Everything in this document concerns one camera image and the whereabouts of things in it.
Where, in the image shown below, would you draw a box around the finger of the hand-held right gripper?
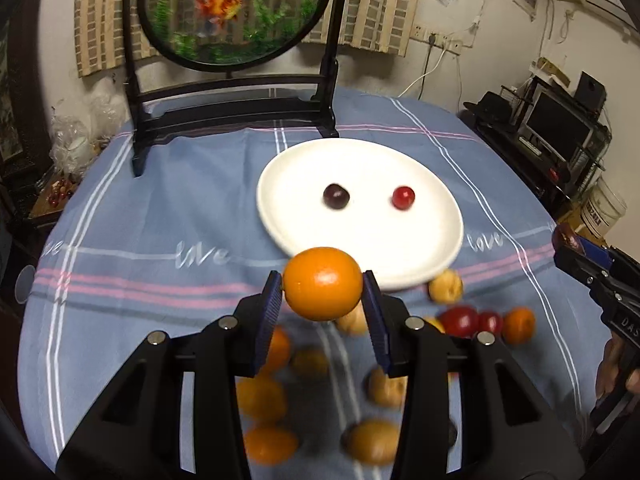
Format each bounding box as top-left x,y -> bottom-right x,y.
553,244 -> 608,288
575,237 -> 640,281

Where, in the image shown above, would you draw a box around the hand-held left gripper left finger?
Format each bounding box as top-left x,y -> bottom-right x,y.
54,270 -> 285,480

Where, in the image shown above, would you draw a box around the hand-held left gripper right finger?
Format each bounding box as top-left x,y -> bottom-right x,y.
361,270 -> 586,480

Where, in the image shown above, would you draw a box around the spotted tan round fruit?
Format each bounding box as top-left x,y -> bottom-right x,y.
335,305 -> 371,336

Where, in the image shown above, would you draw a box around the small orange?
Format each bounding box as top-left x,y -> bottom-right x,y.
269,327 -> 292,373
501,307 -> 537,345

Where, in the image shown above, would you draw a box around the yellow round fruit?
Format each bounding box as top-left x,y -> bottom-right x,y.
291,349 -> 329,380

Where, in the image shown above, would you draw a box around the large bumpy orange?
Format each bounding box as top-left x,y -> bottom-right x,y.
282,246 -> 364,322

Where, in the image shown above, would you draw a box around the large red apple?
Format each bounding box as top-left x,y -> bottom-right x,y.
440,306 -> 480,338

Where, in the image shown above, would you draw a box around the white plate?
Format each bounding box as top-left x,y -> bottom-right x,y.
256,138 -> 464,292

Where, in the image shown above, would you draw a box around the large olive-tan fruit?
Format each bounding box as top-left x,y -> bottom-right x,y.
342,419 -> 401,466

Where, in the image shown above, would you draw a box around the orange-yellow citrus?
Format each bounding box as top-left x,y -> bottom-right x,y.
243,425 -> 300,466

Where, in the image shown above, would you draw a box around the person's right hand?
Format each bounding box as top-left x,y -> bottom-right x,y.
595,339 -> 640,404

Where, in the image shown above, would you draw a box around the cardboard box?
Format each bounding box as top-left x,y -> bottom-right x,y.
554,205 -> 593,241

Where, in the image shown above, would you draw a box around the white plastic bucket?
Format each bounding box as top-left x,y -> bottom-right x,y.
582,176 -> 627,240

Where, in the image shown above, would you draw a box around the small red cherry tomato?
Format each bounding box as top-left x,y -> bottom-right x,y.
391,186 -> 416,211

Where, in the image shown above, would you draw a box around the computer monitor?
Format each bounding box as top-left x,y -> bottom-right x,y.
520,91 -> 596,160

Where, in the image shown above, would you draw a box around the black equipment rack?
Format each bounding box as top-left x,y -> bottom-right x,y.
460,75 -> 613,211

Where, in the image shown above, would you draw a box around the black speaker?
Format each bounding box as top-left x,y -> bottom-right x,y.
575,71 -> 607,111

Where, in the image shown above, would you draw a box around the blue striped tablecloth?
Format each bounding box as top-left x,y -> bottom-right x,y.
17,87 -> 608,480

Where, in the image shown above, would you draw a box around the black hat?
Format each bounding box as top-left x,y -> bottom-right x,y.
462,91 -> 518,128

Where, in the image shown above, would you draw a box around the flat beige box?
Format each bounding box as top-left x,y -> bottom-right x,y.
530,57 -> 572,87

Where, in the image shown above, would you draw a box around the cluster of red berries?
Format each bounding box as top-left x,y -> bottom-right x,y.
47,180 -> 77,208

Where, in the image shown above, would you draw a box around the wooden side table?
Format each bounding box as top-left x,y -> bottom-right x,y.
27,160 -> 101,221

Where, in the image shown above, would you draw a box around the clear plastic bags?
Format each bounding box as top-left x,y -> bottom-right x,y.
49,95 -> 126,176

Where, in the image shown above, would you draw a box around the beige checked curtain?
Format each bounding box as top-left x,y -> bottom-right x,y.
74,0 -> 426,78

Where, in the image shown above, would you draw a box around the round goldfish screen black stand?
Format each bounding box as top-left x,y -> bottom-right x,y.
122,0 -> 342,178

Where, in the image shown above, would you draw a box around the dark framed picture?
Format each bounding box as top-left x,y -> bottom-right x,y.
0,15 -> 31,166

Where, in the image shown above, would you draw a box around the white power cable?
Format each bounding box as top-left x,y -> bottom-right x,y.
397,42 -> 448,98

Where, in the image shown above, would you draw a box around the white wall socket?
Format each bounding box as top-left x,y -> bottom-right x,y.
411,24 -> 463,53

